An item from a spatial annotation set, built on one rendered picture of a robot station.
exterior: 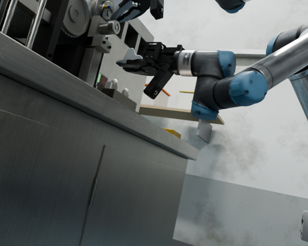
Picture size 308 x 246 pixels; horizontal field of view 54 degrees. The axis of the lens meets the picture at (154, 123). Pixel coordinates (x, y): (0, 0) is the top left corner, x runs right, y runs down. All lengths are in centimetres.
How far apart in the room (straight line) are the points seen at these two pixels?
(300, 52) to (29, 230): 72
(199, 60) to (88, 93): 41
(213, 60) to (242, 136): 291
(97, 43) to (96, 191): 47
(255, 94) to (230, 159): 301
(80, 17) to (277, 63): 56
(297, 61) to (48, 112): 61
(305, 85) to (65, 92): 82
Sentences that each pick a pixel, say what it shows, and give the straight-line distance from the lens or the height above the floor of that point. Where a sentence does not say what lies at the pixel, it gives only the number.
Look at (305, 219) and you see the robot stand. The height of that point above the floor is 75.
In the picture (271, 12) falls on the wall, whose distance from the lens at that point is 431.
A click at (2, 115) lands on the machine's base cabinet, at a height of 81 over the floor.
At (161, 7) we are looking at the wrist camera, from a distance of 96.
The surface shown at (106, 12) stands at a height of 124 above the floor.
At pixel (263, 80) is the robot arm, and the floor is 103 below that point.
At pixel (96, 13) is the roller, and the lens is 101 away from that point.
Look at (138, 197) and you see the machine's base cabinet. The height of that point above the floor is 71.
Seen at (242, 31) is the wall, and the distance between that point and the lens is 423.
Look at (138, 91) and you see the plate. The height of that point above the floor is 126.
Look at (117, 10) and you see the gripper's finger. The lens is 100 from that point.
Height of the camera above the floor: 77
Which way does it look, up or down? 10 degrees up
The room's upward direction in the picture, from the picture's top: 13 degrees clockwise
